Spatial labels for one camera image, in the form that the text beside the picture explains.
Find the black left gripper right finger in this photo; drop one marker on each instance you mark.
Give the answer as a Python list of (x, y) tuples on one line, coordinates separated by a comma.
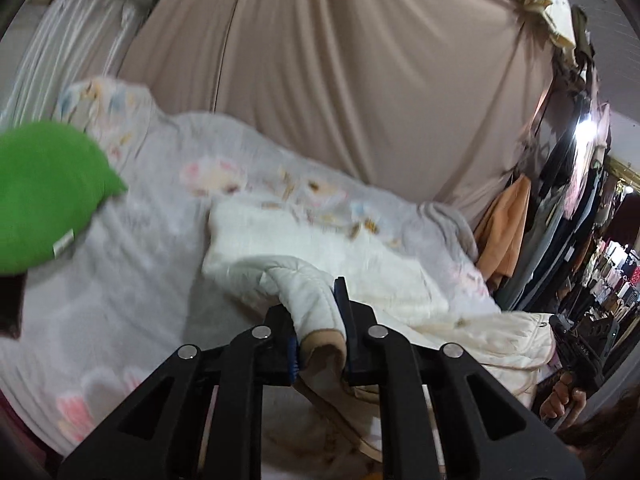
[(442, 414)]

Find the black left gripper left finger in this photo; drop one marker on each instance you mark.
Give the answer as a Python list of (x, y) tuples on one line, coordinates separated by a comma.
[(198, 415)]

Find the cream quilted jacket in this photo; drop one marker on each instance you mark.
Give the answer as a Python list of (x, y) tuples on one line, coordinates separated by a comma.
[(424, 286)]

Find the dark hanging clothes rack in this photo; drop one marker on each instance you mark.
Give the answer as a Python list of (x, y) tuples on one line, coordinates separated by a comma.
[(563, 204)]

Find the person's right hand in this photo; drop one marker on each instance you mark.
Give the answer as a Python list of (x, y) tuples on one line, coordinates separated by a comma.
[(565, 402)]

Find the orange hanging garment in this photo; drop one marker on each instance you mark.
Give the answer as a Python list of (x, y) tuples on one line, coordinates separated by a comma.
[(500, 233)]

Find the grey floral blanket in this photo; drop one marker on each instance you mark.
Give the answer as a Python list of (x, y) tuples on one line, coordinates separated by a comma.
[(102, 316)]

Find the green plush pillow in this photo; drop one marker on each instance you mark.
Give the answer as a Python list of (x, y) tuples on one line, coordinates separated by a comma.
[(53, 179)]

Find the beige curtain backdrop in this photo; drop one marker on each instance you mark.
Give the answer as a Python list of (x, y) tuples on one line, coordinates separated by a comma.
[(428, 99)]

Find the white striped curtain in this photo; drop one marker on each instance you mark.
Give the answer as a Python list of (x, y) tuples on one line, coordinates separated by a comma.
[(52, 43)]

